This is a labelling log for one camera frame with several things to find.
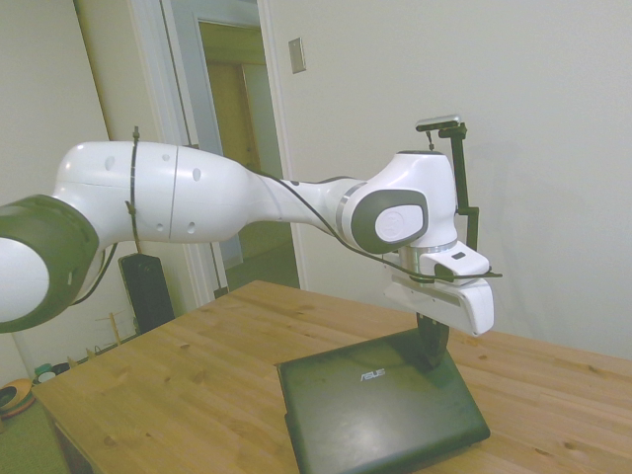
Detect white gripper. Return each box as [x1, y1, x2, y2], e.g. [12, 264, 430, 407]
[383, 273, 496, 371]

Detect black ASUS laptop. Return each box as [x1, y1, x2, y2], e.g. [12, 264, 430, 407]
[275, 328, 492, 474]

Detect black rectangular upright object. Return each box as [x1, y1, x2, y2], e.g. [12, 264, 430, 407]
[118, 253, 176, 336]

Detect wooden hallway door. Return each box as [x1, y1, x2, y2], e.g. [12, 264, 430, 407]
[206, 61, 263, 170]

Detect small wooden rack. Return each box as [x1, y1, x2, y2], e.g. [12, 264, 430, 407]
[95, 312, 137, 348]

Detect pale blue open door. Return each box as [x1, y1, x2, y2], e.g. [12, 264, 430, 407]
[162, 0, 244, 292]

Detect white door with round knob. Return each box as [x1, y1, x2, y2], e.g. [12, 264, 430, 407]
[73, 0, 197, 149]

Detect orange wooden bowl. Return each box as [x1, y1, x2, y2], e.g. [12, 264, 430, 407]
[0, 377, 37, 422]

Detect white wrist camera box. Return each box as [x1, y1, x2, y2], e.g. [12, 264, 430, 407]
[421, 241, 493, 285]

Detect black camera stand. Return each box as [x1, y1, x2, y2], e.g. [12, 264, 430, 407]
[436, 122, 482, 251]

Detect silver camera on stand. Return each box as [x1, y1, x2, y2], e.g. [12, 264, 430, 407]
[415, 114, 465, 133]

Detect beige wall switch plate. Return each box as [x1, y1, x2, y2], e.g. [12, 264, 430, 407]
[287, 37, 307, 75]

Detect black strap around arm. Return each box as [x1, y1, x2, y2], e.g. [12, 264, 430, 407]
[124, 126, 145, 256]

